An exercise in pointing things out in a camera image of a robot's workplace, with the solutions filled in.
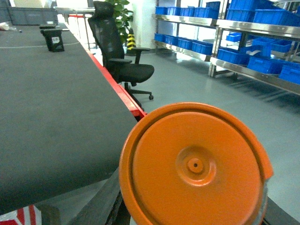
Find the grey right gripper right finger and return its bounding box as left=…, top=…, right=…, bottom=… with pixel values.
left=254, top=178, right=268, bottom=225

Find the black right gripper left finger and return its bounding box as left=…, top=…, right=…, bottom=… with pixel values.
left=67, top=166, right=131, bottom=225

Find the orange cylindrical cap 4680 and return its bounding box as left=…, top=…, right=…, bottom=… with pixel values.
left=119, top=102, right=273, bottom=225

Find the stainless steel shelf rack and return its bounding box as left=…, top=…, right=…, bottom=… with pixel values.
left=153, top=0, right=300, bottom=94

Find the dark grey table mat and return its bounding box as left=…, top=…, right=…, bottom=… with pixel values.
left=0, top=26, right=136, bottom=214

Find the black box with label near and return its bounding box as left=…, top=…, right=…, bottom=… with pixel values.
left=43, top=29, right=64, bottom=52

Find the black box with label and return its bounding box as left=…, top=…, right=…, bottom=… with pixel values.
left=43, top=29, right=64, bottom=52
left=39, top=24, right=56, bottom=36

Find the black office chair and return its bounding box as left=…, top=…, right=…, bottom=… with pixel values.
left=88, top=1, right=155, bottom=106

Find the black box with label far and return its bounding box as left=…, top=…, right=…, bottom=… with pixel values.
left=39, top=24, right=56, bottom=36

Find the green potted plant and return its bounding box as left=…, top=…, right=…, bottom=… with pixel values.
left=105, top=0, right=133, bottom=44

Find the grey storage crate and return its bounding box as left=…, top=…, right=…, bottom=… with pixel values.
left=0, top=7, right=58, bottom=25

